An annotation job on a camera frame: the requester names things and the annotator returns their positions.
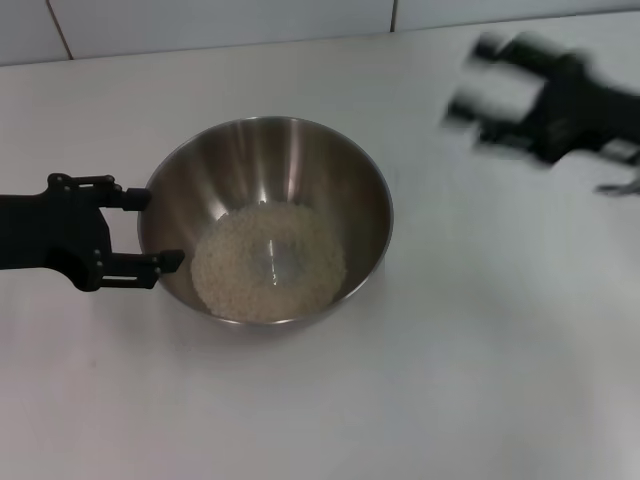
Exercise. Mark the stainless steel mixing bowl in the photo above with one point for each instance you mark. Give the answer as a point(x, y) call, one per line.
point(260, 165)

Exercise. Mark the white rice grains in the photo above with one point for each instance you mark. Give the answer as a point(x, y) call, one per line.
point(230, 270)

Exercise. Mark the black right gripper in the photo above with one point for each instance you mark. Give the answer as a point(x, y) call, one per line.
point(575, 115)

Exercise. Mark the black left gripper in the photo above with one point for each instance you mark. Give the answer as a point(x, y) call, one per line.
point(45, 230)

